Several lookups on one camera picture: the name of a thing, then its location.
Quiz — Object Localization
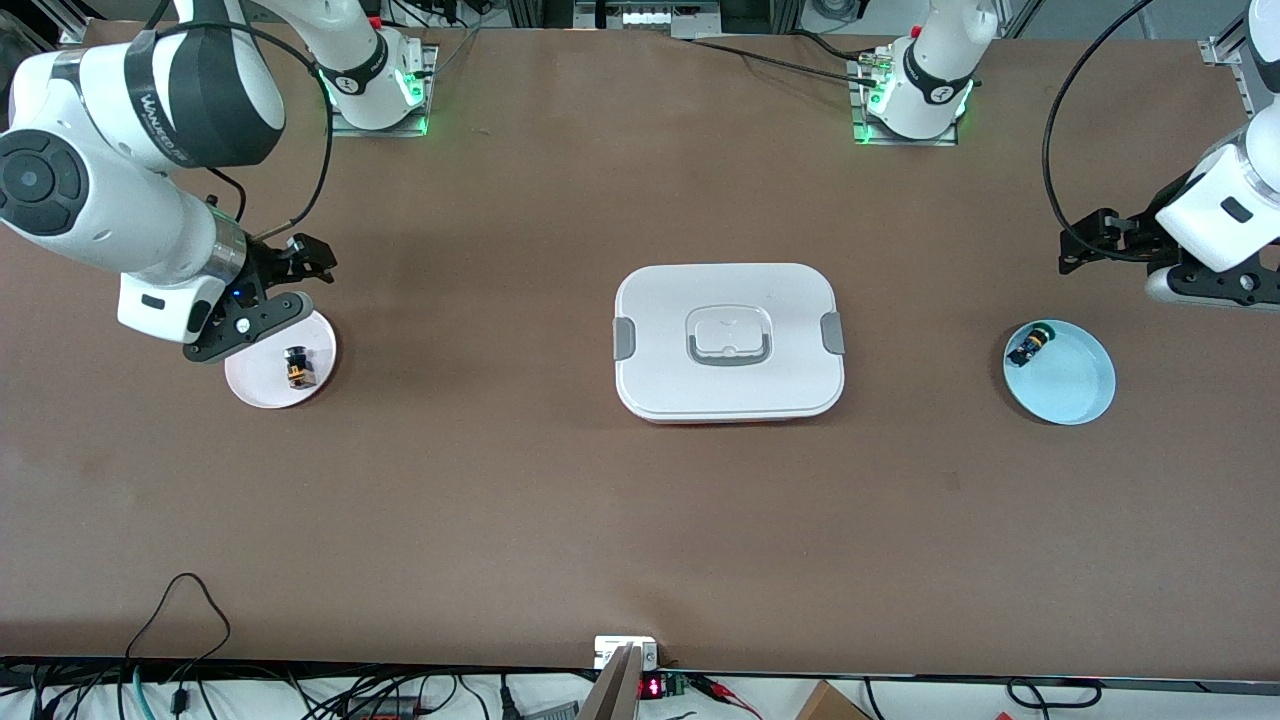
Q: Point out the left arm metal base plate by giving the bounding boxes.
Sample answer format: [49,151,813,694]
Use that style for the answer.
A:
[848,48,961,148]

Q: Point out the thin black looped cable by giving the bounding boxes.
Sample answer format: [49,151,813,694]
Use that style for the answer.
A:
[125,573,233,691]

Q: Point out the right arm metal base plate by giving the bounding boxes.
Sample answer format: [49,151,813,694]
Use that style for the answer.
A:
[325,43,441,138]

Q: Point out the red clip leads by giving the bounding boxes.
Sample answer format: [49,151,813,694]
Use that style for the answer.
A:
[690,675,763,719]

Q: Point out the white device on frame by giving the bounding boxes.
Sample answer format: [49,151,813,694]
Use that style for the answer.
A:
[575,0,721,39]

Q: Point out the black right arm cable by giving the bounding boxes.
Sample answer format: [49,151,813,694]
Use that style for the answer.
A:
[145,0,336,243]

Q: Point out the grey USB hub orange ports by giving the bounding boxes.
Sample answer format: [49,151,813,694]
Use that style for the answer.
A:
[345,695,443,720]

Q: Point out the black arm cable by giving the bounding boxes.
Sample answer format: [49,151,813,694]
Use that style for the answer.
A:
[145,0,336,243]
[1043,0,1161,266]

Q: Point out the round pink plate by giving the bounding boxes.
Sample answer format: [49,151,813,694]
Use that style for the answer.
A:
[224,310,338,410]

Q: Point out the brown cardboard box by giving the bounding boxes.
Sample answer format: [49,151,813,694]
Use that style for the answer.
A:
[795,680,873,720]

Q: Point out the green black push-button switch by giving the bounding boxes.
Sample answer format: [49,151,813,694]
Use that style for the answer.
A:
[1007,324,1059,369]

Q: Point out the black cable on table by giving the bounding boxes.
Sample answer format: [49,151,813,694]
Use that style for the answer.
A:
[690,38,886,86]

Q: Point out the pink box with white lid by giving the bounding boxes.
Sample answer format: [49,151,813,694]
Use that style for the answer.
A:
[612,263,846,425]

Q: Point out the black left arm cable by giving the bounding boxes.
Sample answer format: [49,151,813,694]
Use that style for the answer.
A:
[1043,0,1161,266]

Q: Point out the round light blue plate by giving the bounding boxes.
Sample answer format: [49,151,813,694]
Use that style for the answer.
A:
[1003,320,1117,426]

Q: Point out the black coiled cable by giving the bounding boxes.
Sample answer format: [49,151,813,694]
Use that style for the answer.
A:
[1005,678,1103,713]

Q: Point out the aluminium profile camera pole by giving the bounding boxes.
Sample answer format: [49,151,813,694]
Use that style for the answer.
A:
[578,643,643,720]

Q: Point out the white pole clamp bracket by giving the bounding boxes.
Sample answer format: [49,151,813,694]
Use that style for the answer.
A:
[594,636,660,671]

